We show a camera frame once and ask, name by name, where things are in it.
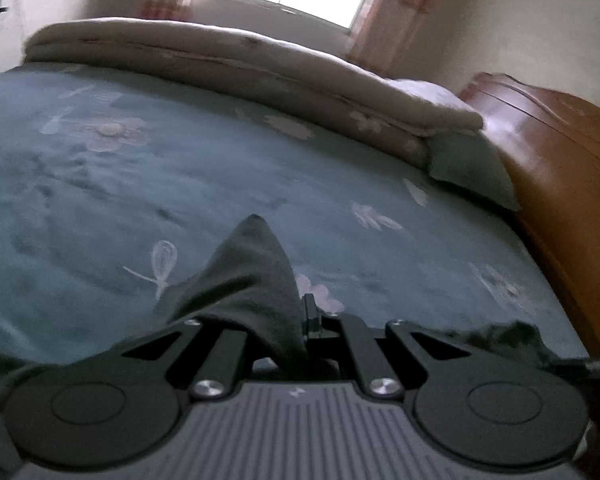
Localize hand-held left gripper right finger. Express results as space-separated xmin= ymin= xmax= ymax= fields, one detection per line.
xmin=300 ymin=294 xmax=476 ymax=401

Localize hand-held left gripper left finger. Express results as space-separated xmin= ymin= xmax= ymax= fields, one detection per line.
xmin=120 ymin=317 xmax=253 ymax=401

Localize dark green pants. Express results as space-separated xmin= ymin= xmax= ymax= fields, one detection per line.
xmin=0 ymin=214 xmax=591 ymax=480

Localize teal floral bed sheet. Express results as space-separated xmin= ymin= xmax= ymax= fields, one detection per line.
xmin=0 ymin=62 xmax=588 ymax=366

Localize wooden bed headboard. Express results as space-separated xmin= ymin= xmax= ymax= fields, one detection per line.
xmin=457 ymin=72 xmax=600 ymax=361

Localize green pillow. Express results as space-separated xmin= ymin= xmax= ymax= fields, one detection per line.
xmin=425 ymin=130 xmax=523 ymax=212

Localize white fluffy blanket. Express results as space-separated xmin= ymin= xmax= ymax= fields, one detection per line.
xmin=387 ymin=78 xmax=483 ymax=133

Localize beige folded quilt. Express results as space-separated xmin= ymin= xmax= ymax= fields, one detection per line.
xmin=22 ymin=17 xmax=483 ymax=171

